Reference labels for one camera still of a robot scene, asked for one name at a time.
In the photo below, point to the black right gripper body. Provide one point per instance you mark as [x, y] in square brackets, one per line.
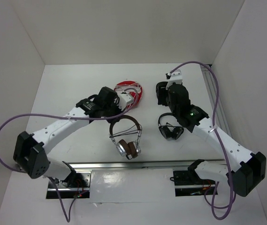
[168, 100]

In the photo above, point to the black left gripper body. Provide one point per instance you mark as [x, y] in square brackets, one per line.
[111, 110]

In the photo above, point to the brown silver headphones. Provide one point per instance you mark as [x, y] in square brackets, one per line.
[127, 141]

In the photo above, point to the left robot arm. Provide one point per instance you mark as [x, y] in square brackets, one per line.
[31, 150]

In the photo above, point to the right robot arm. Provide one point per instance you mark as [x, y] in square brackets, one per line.
[243, 171]

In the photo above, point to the far black headphones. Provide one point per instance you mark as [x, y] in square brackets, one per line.
[160, 90]

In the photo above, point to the black headphones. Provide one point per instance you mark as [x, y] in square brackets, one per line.
[160, 90]
[168, 130]

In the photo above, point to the red headphones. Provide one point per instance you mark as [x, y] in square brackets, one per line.
[131, 87]

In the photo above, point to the near black headphones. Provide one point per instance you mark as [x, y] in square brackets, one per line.
[168, 130]

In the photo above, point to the white front cover panel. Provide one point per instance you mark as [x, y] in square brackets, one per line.
[131, 186]

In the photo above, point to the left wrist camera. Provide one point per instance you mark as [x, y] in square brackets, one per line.
[125, 100]

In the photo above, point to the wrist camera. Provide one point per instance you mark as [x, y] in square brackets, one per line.
[125, 100]
[174, 78]

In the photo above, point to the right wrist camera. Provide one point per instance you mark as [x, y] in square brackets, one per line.
[174, 78]

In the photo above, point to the front aluminium rail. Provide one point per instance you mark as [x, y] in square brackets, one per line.
[179, 164]

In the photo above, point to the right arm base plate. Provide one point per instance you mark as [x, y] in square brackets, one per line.
[184, 178]

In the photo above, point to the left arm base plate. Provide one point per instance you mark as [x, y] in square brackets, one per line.
[80, 187]

